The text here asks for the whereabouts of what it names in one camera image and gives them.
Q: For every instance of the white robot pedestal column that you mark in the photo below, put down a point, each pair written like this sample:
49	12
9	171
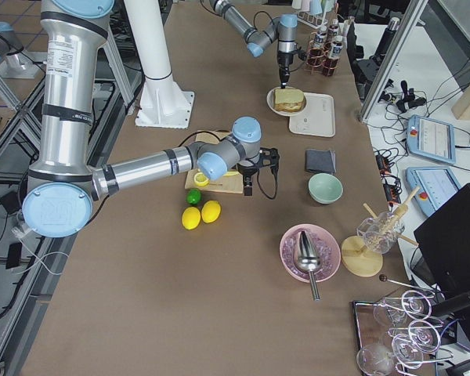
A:
148	32

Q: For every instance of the white round plate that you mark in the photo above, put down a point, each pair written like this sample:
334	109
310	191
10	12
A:
270	103

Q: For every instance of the black glass tray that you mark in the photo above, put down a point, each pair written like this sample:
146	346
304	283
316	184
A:
369	331

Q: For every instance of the wine glass lower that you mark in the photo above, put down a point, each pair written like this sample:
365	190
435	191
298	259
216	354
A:
403	356

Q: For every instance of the cream rabbit serving tray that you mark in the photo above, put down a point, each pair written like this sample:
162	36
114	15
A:
316	118

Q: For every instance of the wine glass middle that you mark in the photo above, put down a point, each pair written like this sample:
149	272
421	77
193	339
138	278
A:
422	333

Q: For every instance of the aluminium frame post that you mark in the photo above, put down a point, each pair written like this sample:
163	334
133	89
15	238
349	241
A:
408	22

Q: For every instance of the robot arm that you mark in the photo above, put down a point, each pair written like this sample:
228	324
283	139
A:
281	29
62	187

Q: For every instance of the yellow lemon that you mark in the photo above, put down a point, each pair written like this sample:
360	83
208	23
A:
191	218
211	211

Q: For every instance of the teach pendant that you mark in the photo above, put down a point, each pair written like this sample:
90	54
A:
436	186
431	139

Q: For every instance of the white wire cup rack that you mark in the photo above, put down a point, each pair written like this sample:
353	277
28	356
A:
329	13

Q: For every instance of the black monitor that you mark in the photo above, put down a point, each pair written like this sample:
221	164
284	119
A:
444	241

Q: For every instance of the tea bottle front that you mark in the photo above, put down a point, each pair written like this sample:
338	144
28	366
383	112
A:
333	56

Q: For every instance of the tea bottle right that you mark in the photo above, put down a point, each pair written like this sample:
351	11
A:
316	47

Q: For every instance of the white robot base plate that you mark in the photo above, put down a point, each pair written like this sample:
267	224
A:
163	104

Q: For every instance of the plain bread slice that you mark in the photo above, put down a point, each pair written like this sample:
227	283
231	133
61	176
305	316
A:
293	97

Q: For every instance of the tea bottle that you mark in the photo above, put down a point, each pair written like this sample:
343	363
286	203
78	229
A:
333	30
316	47
333	56

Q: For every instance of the steel ice scoop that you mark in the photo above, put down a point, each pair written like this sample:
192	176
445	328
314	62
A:
308	262

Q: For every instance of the pink bowl with ice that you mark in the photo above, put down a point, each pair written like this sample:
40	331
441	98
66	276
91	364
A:
325	244

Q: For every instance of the tea bottle back left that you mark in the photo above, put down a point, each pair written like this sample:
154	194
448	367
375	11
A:
333	30

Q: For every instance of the half lemon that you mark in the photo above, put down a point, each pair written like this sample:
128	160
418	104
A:
200	179

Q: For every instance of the wine glass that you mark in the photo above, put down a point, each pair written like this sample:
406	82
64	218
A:
422	333
411	305
403	356

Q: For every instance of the mint green bowl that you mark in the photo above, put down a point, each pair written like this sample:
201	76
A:
325	188

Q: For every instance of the green lime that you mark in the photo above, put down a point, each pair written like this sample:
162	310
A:
193	196

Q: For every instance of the wooden mug tree stand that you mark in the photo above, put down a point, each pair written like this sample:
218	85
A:
361	261

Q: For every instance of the wooden cutting board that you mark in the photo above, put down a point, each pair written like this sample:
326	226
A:
225	184

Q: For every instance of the wine glass upper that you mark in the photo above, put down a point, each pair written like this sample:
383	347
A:
411	305

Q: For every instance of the teach pendant lower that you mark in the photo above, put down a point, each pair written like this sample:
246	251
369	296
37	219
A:
436	186

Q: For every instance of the teach pendant upper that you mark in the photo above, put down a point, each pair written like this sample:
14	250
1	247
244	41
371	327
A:
431	139

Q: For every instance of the copper wire bottle rack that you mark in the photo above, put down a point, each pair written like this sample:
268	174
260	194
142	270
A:
324	49

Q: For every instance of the glass mug on stand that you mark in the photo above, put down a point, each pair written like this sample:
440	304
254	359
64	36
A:
381	233

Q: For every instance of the folded grey cloth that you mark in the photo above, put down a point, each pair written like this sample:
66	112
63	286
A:
320	161

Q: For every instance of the yellow lemon lower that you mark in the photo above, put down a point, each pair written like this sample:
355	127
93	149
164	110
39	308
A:
191	218

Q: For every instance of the yellow lemon upper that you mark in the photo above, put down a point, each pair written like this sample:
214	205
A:
211	211

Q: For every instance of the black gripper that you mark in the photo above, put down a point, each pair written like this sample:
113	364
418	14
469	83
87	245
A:
283	59
246	171

